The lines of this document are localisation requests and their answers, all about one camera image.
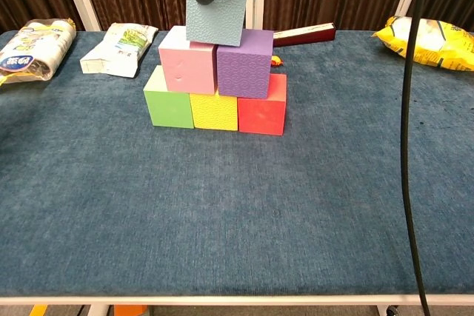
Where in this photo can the light blue cube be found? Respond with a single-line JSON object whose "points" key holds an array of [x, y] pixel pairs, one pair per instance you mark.
{"points": [[216, 12]]}

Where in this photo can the dark red folded fan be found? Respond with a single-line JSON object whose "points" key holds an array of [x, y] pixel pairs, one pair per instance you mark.
{"points": [[307, 35]]}

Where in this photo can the yellow white snack bag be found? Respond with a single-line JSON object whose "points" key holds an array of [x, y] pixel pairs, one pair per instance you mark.
{"points": [[33, 49]]}

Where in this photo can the pink block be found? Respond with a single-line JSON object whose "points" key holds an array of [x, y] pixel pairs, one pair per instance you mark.
{"points": [[187, 68]]}

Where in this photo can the yellow rubber chicken toy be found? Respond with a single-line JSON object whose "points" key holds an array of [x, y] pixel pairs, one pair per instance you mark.
{"points": [[276, 60]]}

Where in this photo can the black caster wheel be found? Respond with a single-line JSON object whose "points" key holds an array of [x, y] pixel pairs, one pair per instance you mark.
{"points": [[393, 311]]}

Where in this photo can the orange plastic object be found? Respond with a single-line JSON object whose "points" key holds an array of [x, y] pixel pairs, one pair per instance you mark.
{"points": [[129, 310]]}

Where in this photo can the white table frame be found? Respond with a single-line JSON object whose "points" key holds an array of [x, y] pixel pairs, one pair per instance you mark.
{"points": [[237, 300]]}

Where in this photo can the red block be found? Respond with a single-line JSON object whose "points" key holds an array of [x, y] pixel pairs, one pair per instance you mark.
{"points": [[261, 116]]}

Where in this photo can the white green snack package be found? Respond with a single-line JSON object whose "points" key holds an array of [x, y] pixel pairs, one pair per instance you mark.
{"points": [[122, 49]]}

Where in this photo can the blue felt table cloth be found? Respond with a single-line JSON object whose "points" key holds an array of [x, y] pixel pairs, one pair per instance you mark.
{"points": [[237, 220]]}

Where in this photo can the purple cube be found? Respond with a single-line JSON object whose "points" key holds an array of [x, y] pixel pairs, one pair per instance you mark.
{"points": [[242, 72]]}

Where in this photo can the green block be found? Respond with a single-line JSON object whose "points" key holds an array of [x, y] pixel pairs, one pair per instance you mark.
{"points": [[168, 109]]}

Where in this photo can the yellow block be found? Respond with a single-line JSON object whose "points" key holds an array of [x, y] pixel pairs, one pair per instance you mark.
{"points": [[215, 112]]}

